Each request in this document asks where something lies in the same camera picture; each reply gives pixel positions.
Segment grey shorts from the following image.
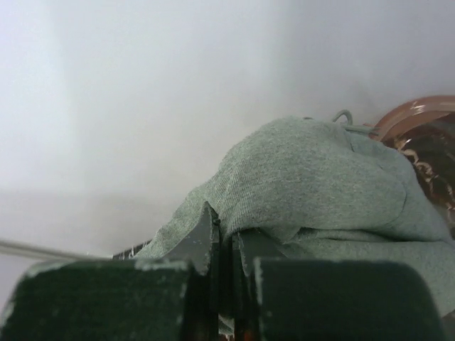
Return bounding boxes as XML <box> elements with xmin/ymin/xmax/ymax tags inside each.
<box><xmin>133</xmin><ymin>109</ymin><xmax>455</xmax><ymax>337</ymax></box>

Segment brown translucent plastic basin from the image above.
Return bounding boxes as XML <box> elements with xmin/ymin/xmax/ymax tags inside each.
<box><xmin>370</xmin><ymin>95</ymin><xmax>454</xmax><ymax>234</ymax></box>

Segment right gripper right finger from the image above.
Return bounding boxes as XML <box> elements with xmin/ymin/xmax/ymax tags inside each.
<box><xmin>232</xmin><ymin>229</ymin><xmax>444</xmax><ymax>340</ymax></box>

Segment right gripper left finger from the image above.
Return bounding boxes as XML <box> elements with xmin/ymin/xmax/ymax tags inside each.
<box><xmin>1</xmin><ymin>204</ymin><xmax>220</xmax><ymax>340</ymax></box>

